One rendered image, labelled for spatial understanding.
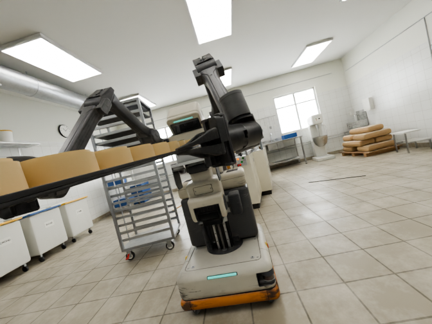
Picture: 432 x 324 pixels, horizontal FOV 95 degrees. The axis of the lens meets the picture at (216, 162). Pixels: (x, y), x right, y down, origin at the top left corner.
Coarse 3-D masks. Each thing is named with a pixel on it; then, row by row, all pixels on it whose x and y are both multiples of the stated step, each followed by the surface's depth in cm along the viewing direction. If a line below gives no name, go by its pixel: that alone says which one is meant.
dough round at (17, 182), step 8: (0, 160) 10; (8, 160) 10; (0, 168) 9; (8, 168) 10; (16, 168) 10; (0, 176) 9; (8, 176) 10; (16, 176) 10; (24, 176) 11; (0, 184) 9; (8, 184) 10; (16, 184) 10; (24, 184) 11; (0, 192) 9; (8, 192) 10
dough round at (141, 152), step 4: (144, 144) 25; (148, 144) 26; (132, 148) 24; (136, 148) 24; (140, 148) 25; (144, 148) 25; (148, 148) 26; (152, 148) 26; (132, 152) 24; (136, 152) 24; (140, 152) 25; (144, 152) 25; (148, 152) 25; (152, 152) 26; (132, 156) 24; (136, 156) 24; (140, 156) 25; (144, 156) 25; (148, 156) 25; (152, 156) 26; (136, 160) 24
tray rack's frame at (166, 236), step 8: (144, 104) 248; (112, 176) 253; (120, 176) 273; (104, 184) 228; (112, 208) 230; (120, 208) 252; (112, 216) 230; (176, 224) 275; (136, 232) 276; (144, 232) 276; (160, 232) 259; (168, 232) 251; (176, 232) 247; (120, 240) 231; (136, 240) 250; (144, 240) 243; (152, 240) 236; (160, 240) 233; (168, 240) 232; (128, 248) 232; (136, 248) 232
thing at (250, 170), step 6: (240, 156) 302; (246, 156) 299; (252, 156) 341; (252, 162) 321; (246, 168) 300; (252, 168) 301; (246, 174) 301; (252, 174) 299; (246, 180) 302; (252, 180) 300; (258, 180) 354; (252, 186) 301; (258, 186) 330; (252, 192) 302; (258, 192) 312; (252, 198) 303; (258, 198) 301; (252, 204) 307; (258, 204) 304
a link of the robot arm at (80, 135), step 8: (104, 104) 79; (80, 112) 79; (88, 112) 75; (96, 112) 78; (104, 112) 78; (80, 120) 73; (88, 120) 74; (96, 120) 78; (80, 128) 71; (88, 128) 74; (72, 136) 69; (80, 136) 70; (88, 136) 73; (64, 144) 68; (72, 144) 67; (80, 144) 70
